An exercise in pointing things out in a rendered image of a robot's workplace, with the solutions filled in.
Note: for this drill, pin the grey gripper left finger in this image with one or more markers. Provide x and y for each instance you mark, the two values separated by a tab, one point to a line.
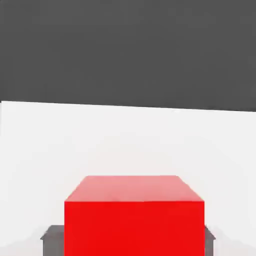
54	242

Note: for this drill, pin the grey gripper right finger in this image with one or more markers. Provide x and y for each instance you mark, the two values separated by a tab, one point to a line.
209	243

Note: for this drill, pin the small red cube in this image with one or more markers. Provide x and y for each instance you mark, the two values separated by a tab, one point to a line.
134	224

